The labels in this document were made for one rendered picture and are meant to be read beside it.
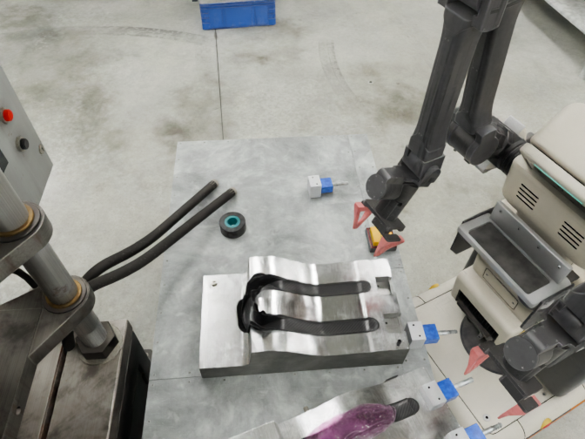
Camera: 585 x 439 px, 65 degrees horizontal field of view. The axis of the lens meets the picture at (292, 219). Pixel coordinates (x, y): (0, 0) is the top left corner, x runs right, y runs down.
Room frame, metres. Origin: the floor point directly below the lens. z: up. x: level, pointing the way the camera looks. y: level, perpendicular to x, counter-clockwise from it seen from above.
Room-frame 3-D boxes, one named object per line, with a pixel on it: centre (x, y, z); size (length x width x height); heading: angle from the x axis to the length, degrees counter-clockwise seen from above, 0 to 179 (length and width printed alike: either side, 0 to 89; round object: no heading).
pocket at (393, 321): (0.53, -0.26, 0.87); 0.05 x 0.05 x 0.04; 5
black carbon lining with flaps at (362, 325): (0.57, -0.04, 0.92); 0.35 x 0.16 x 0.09; 95
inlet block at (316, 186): (1.06, -0.12, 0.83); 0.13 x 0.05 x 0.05; 100
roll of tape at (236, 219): (0.89, 0.18, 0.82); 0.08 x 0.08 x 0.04
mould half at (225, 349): (0.57, -0.02, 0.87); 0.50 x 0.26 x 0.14; 95
